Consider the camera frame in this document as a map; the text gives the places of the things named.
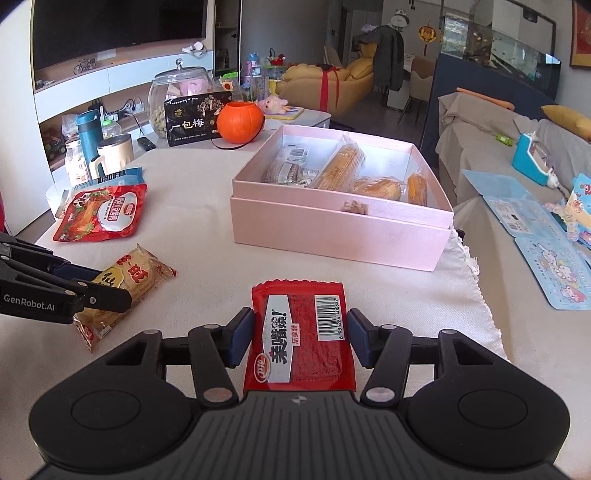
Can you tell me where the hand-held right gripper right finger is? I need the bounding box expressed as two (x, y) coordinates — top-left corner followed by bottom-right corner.
(348, 308), (502, 410)

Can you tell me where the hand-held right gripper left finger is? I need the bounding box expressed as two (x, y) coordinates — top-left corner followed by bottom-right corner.
(98, 307), (256, 410)

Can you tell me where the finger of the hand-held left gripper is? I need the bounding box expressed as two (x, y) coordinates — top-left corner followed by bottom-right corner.
(0, 232), (101, 289)
(0, 276), (133, 325)

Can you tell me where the red white label snack packet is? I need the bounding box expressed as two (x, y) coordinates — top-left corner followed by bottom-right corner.
(243, 279), (357, 395)

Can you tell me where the yellow rice cracker packet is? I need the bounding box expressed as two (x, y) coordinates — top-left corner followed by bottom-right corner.
(73, 244), (178, 354)

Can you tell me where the pink cardboard box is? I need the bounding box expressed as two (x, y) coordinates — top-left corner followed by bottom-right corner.
(230, 124), (455, 273)

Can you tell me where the long bread stick packet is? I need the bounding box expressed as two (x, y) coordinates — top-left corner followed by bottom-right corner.
(262, 143), (324, 188)

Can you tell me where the red chicken leg packet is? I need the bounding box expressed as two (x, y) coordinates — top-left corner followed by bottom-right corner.
(52, 183), (148, 244)

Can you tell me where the toy tractor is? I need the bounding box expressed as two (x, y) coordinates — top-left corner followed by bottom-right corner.
(41, 129), (68, 162)

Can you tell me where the blue snack packet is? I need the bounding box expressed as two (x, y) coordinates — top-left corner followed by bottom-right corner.
(69, 166), (145, 192)

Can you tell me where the beige mug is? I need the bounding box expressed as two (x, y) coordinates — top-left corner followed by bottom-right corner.
(89, 134), (136, 180)

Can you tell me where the teal thermos bottle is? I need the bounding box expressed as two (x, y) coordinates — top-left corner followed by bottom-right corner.
(75, 110), (105, 160)

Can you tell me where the wrapped bread bun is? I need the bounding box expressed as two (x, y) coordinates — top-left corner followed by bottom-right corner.
(348, 175), (407, 201)

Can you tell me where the small corn packet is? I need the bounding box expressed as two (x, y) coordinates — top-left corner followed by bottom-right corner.
(406, 173), (428, 206)

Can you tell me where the long wrapped bread stick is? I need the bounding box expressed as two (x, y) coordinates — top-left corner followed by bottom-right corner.
(309, 134), (366, 191)

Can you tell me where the white power strip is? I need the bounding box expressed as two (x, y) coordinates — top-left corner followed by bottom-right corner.
(99, 96), (146, 121)

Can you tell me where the blue cartoon card sheet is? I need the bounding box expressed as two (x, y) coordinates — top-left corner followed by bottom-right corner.
(462, 169), (568, 236)
(515, 233), (591, 311)

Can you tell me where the white tv cabinet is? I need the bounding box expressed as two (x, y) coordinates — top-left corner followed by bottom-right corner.
(30, 60), (218, 171)

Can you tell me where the large glass jar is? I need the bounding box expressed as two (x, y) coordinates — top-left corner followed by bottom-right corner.
(148, 58), (215, 139)

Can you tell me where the black snack box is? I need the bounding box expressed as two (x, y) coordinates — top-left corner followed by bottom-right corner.
(164, 90), (234, 147)

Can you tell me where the orange pumpkin bucket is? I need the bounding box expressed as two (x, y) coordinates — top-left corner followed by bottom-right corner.
(211, 102), (269, 151)

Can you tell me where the grey covered sofa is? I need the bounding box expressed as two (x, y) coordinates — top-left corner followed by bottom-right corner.
(434, 90), (591, 370)

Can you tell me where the pink plush toy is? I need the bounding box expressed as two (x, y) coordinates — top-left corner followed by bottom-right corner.
(256, 95), (289, 115)

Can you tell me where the teal toy box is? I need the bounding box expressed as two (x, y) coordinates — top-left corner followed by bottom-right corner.
(512, 131), (561, 190)

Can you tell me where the television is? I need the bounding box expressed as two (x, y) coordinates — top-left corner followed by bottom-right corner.
(30, 0), (208, 72)

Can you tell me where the yellow sofa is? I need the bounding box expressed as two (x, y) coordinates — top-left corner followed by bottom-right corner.
(276, 58), (377, 118)

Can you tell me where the colourful toy pack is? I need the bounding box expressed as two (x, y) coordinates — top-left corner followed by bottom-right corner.
(545, 173), (591, 250)

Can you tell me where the beige chair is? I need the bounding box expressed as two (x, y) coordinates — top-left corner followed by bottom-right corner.
(410, 60), (437, 102)

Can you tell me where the blue toy bottle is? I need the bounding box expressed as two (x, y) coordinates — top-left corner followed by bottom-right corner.
(245, 53), (264, 90)

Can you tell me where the orange long toy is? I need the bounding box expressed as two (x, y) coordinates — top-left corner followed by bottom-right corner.
(456, 87), (515, 112)

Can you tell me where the dark coat on chair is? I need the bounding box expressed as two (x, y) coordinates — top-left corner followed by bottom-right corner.
(372, 25), (407, 93)

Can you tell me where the yellow cushion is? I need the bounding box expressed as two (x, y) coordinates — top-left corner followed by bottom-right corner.
(540, 104), (591, 141)

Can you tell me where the yellow red hanging ornament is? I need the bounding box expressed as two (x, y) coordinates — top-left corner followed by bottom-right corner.
(418, 19), (435, 58)

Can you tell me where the glass fish tank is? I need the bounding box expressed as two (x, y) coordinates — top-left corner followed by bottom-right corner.
(438, 11), (561, 100)

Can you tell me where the red framed picture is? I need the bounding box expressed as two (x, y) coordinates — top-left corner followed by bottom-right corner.
(570, 0), (591, 70)

